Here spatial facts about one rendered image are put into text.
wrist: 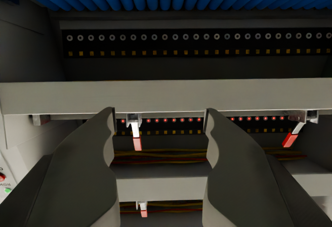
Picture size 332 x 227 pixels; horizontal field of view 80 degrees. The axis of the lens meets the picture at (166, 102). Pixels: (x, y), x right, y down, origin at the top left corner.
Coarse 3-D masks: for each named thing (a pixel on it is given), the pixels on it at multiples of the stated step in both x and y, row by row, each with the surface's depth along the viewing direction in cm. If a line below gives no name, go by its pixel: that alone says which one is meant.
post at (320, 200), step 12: (324, 72) 47; (324, 120) 47; (312, 132) 51; (324, 132) 47; (300, 144) 55; (312, 144) 51; (324, 144) 47; (312, 156) 51; (324, 156) 47; (324, 204) 48
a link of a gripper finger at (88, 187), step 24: (96, 120) 11; (72, 144) 9; (96, 144) 9; (48, 168) 8; (72, 168) 8; (96, 168) 8; (48, 192) 7; (72, 192) 7; (96, 192) 7; (48, 216) 6; (72, 216) 6; (96, 216) 6
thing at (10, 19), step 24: (0, 0) 28; (24, 0) 32; (24, 24) 32; (72, 24) 38; (96, 24) 38; (120, 24) 38; (144, 24) 38; (168, 24) 38; (192, 24) 38; (216, 24) 39; (240, 24) 39; (264, 24) 39; (288, 24) 39; (312, 24) 39
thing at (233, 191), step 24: (216, 120) 11; (216, 144) 9; (240, 144) 9; (216, 168) 8; (240, 168) 8; (264, 168) 8; (216, 192) 7; (240, 192) 7; (264, 192) 7; (216, 216) 7; (240, 216) 6; (264, 216) 6; (288, 216) 6
